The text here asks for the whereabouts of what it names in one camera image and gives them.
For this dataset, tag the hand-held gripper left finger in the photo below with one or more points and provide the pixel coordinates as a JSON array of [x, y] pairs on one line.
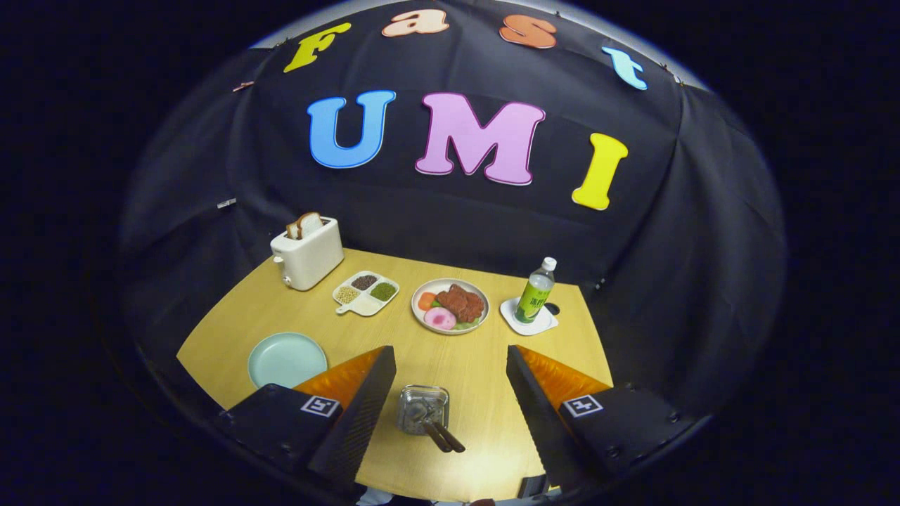
[[358, 429]]

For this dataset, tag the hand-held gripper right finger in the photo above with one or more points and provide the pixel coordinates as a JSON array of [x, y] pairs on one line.
[[541, 422]]

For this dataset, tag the white square coaster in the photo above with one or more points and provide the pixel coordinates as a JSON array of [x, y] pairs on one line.
[[545, 325]]

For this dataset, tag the pale green plate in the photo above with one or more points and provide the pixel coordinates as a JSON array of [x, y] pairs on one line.
[[281, 358]]

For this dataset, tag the white divided dish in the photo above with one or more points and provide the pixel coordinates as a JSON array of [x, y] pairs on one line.
[[365, 303]]

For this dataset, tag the white food plate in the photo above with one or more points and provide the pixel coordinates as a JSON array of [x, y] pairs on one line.
[[422, 320]]

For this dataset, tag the green drink bottle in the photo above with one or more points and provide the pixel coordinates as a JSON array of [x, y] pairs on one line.
[[534, 295]]

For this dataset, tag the pale beans heap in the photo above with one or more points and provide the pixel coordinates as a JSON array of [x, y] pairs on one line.
[[346, 294]]

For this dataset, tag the pink ham slice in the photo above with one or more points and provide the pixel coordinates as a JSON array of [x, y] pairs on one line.
[[440, 319]]

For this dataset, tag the green beans heap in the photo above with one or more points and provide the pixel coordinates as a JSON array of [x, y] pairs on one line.
[[383, 291]]

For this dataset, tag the brown meat piece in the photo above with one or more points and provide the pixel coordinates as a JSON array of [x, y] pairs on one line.
[[462, 303]]

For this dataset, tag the orange carrot slice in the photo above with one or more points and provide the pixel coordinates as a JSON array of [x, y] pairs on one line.
[[427, 301]]

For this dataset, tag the dark beans heap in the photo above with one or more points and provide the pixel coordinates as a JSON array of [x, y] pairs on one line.
[[364, 282]]

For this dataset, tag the white toaster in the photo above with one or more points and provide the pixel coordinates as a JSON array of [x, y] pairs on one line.
[[313, 256]]

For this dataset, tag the small toast bread slice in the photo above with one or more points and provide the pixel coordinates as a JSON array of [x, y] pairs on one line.
[[293, 230]]

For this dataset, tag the large toast bread slice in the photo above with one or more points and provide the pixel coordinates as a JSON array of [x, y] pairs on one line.
[[311, 224]]

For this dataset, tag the black backdrop cloth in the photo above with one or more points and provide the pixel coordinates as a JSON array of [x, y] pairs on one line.
[[436, 211]]

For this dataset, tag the pink cloth clip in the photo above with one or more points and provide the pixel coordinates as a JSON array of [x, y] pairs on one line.
[[242, 86]]

